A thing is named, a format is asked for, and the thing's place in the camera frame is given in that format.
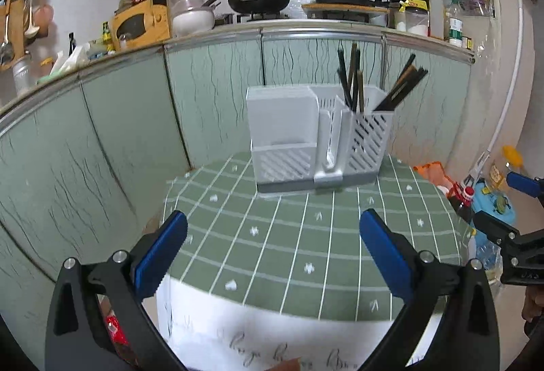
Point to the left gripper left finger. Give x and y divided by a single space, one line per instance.
129 281

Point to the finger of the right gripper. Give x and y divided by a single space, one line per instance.
495 230
532 187

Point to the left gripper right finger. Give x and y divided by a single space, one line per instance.
417 278

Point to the light brown wooden chopstick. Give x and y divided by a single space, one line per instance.
360 91

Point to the blue plastic container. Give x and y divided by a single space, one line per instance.
493 202

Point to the yellow cap bottle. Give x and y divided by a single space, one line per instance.
509 160

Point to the red snack bag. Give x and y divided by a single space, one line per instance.
115 331

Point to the dark soy sauce bottle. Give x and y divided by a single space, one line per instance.
461 199

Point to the orange plastic bag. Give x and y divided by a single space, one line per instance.
435 173

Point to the white paper with writing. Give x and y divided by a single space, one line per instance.
212 330

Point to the green checkered table mat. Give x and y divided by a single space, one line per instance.
301 254

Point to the white utensil holder rack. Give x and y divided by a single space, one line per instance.
305 137

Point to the green label bottle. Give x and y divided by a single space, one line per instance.
455 36

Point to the white squeeze bottle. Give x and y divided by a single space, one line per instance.
436 19

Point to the clear jar black lid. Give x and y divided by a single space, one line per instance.
412 16

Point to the dark chopstick in holder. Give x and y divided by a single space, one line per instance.
355 85

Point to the brown chopstick in holder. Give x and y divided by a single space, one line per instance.
352 69

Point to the yellow microwave oven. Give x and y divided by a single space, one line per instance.
141 25

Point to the white rice cooker pot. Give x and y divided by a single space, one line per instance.
189 17

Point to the wooden cutting board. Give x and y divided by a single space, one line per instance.
321 8

